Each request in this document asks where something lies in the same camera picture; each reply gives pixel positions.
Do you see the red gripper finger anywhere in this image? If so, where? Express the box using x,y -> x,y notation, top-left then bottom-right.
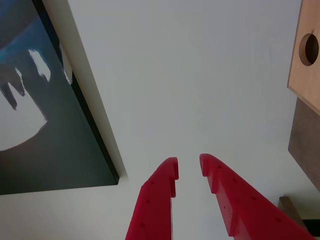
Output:
199,153 -> 316,240
124,156 -> 180,240

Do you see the brown wooden piece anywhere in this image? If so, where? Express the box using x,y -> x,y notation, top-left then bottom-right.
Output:
278,196 -> 310,232

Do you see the wooden shape sorter box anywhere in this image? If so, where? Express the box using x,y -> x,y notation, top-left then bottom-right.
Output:
287,0 -> 320,116

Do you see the black post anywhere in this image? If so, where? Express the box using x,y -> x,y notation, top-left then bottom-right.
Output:
301,219 -> 320,237

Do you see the dark framed wall picture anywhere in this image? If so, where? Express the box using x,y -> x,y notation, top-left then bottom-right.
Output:
0,0 -> 120,196

